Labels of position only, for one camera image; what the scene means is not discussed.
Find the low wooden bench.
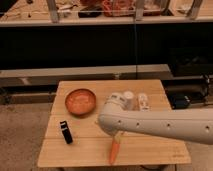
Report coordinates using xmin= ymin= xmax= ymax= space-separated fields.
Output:
xmin=0 ymin=64 xmax=171 ymax=87

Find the long wooden shelf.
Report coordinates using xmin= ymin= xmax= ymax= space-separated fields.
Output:
xmin=0 ymin=0 xmax=213 ymax=27

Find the orange carrot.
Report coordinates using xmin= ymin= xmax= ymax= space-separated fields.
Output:
xmin=109 ymin=131 xmax=124 ymax=165

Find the wooden table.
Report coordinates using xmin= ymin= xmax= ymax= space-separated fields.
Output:
xmin=38 ymin=80 xmax=191 ymax=167

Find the black eraser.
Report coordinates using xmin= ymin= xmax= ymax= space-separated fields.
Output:
xmin=60 ymin=121 xmax=73 ymax=144

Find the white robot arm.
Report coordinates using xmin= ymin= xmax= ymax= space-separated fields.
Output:
xmin=98 ymin=93 xmax=213 ymax=145

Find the black device on floor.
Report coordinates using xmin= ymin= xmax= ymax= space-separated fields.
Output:
xmin=169 ymin=94 xmax=190 ymax=109

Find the orange bowl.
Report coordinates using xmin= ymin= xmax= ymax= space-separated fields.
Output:
xmin=65 ymin=89 xmax=96 ymax=116

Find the black cable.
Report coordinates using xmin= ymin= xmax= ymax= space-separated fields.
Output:
xmin=133 ymin=16 xmax=139 ymax=80

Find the white plastic bottle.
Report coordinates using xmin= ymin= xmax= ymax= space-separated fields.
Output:
xmin=138 ymin=93 xmax=149 ymax=111

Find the white paper cup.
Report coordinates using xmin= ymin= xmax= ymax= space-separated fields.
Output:
xmin=123 ymin=91 xmax=134 ymax=110

